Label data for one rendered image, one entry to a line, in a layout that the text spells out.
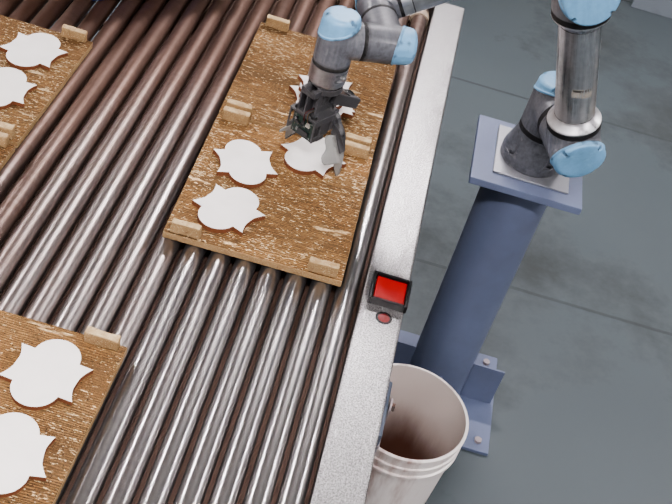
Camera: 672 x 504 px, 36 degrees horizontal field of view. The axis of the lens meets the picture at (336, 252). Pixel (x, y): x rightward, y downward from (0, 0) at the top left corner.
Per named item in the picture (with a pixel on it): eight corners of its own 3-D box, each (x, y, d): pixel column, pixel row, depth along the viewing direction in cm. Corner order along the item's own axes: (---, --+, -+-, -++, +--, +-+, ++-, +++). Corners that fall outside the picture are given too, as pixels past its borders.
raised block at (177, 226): (201, 235, 197) (203, 224, 195) (199, 241, 195) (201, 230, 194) (171, 226, 197) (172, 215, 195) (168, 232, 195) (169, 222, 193)
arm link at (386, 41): (411, 8, 206) (358, 2, 203) (422, 42, 199) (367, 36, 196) (401, 41, 212) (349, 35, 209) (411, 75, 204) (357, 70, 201)
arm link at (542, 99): (561, 110, 248) (582, 64, 239) (577, 147, 239) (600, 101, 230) (514, 106, 245) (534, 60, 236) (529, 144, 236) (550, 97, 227)
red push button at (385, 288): (406, 288, 201) (407, 283, 200) (401, 309, 197) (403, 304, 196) (376, 280, 201) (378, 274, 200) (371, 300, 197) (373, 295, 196)
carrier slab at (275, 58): (395, 65, 259) (397, 60, 258) (371, 160, 228) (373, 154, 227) (260, 27, 258) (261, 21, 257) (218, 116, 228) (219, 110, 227)
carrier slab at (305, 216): (371, 162, 227) (373, 157, 226) (340, 287, 197) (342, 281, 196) (217, 118, 227) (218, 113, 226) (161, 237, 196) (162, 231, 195)
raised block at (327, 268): (337, 273, 197) (340, 263, 195) (336, 279, 196) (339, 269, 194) (307, 265, 197) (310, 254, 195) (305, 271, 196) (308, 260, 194)
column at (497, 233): (496, 360, 322) (604, 138, 265) (487, 456, 294) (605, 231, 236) (378, 325, 322) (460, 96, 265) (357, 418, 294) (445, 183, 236)
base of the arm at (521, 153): (565, 150, 254) (580, 119, 247) (554, 186, 244) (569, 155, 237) (507, 127, 256) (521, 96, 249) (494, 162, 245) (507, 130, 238)
